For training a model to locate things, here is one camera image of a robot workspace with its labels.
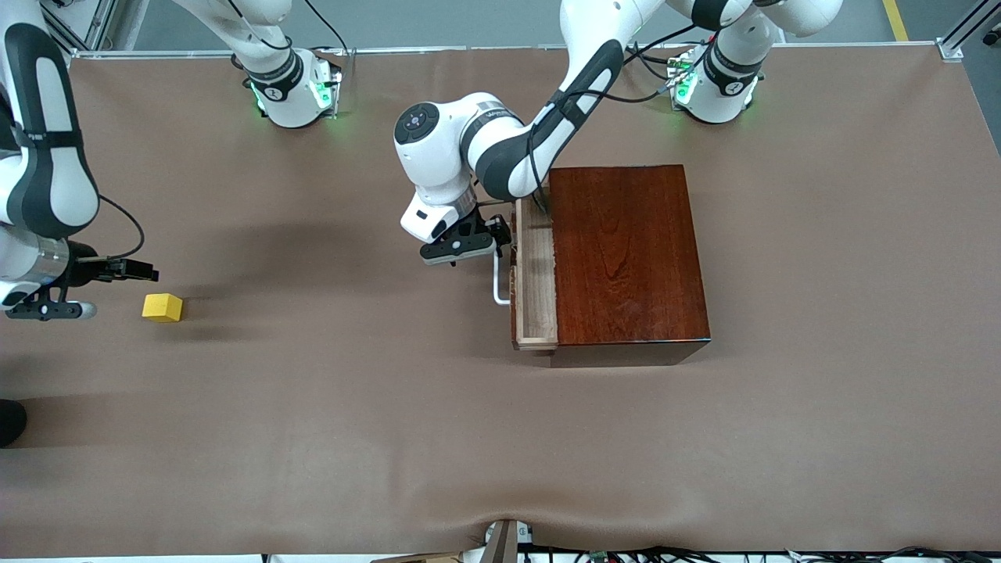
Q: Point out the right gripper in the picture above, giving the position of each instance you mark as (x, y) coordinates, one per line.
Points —
(82, 271)

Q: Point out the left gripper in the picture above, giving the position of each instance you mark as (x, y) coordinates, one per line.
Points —
(477, 227)

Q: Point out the yellow wooden block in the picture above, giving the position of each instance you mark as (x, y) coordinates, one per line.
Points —
(162, 306)

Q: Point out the dark wooden cabinet box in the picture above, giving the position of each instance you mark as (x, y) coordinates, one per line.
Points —
(626, 258)

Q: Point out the black rounded object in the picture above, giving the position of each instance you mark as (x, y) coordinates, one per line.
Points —
(11, 422)

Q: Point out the brown table mat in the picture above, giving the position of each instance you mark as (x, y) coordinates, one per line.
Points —
(313, 430)

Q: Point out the grey metal table clamp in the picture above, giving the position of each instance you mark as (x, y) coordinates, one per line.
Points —
(504, 543)

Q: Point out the yellow floor tape strip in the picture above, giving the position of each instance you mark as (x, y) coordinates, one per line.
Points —
(897, 22)

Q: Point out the aluminium frame profile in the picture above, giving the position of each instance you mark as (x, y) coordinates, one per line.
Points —
(958, 35)
(86, 27)

